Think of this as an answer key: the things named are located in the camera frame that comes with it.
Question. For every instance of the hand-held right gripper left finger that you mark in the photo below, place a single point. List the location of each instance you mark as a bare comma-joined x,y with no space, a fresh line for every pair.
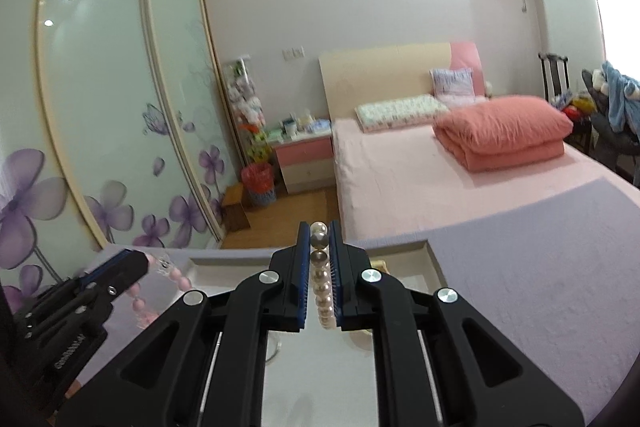
301,277

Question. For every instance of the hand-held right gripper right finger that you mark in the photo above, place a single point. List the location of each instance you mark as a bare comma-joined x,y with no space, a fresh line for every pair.
334,277

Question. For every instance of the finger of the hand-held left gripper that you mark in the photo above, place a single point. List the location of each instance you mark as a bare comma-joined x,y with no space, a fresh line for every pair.
107,261
122,274

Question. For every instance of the grey cardboard tray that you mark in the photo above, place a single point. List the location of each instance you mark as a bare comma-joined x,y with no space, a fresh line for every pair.
320,377

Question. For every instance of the small wooden stool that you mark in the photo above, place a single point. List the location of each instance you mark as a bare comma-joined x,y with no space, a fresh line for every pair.
235,207

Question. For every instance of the red trash bin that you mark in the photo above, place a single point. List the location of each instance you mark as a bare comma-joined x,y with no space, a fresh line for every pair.
257,184

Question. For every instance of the pink mattress sheet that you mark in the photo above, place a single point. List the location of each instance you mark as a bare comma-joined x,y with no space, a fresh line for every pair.
400,187

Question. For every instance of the pink and white nightstand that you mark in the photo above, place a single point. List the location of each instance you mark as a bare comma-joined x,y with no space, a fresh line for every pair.
305,162

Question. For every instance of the white mug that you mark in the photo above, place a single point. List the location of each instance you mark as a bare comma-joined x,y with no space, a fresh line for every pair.
288,128

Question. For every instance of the floral sliding door wardrobe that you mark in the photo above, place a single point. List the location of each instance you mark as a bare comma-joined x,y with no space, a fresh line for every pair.
100,107

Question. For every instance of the patterned flat pillow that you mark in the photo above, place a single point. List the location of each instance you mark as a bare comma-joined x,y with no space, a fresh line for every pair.
400,112

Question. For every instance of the clear tube of plush toys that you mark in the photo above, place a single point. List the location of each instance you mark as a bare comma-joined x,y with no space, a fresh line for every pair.
245,107

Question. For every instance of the purple bed sheet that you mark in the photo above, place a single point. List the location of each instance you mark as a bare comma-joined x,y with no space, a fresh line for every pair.
525,282

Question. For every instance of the cream and pink headboard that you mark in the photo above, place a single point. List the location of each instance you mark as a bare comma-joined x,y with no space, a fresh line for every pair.
380,77

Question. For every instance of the folded pink quilt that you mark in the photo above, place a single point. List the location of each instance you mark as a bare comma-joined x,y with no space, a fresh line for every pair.
500,132

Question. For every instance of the small floral pillow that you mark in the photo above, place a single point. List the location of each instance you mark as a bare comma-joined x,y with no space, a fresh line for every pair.
452,83

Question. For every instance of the colourful toys on chair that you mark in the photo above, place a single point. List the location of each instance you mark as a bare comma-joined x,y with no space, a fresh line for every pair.
575,104

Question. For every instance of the dark wooden chair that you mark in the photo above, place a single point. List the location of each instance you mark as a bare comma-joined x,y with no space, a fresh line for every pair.
552,72

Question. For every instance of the grey chair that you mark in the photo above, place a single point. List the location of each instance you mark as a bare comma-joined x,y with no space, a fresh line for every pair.
612,147

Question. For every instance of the white wall switch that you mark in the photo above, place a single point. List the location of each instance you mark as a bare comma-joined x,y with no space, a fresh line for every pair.
293,53

